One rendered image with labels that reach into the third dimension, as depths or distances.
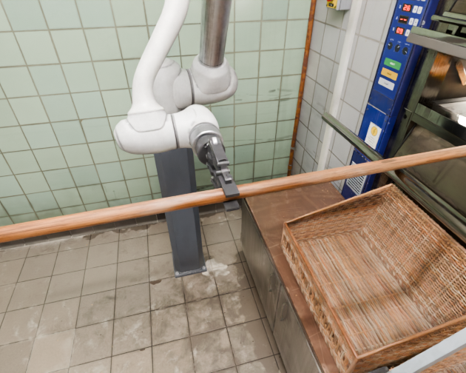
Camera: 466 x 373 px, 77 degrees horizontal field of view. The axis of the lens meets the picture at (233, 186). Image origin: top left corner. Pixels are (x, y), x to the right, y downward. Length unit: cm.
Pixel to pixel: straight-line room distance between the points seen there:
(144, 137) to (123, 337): 126
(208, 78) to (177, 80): 12
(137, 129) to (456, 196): 103
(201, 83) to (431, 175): 94
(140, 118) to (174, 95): 46
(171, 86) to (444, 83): 101
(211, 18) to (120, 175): 129
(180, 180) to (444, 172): 108
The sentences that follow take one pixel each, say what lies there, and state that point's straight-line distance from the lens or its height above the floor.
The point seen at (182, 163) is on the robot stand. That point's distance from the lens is 142.
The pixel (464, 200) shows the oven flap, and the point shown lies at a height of 98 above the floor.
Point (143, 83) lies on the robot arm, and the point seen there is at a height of 133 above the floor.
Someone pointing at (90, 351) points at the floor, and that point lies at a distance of 188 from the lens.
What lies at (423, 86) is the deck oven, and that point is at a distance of 130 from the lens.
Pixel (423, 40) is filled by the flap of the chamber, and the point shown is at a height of 141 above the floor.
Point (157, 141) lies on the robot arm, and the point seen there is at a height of 120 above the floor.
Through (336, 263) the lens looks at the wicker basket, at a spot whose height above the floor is 59.
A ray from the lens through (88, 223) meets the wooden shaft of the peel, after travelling 63.
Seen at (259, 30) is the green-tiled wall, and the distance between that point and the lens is 187.
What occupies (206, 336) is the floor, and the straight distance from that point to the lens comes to 177.
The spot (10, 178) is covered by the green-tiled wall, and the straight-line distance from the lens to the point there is 225.
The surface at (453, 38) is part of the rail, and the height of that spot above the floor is 143.
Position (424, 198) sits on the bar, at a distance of 79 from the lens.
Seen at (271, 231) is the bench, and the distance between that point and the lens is 142.
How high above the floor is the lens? 160
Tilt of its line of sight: 38 degrees down
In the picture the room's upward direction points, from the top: straight up
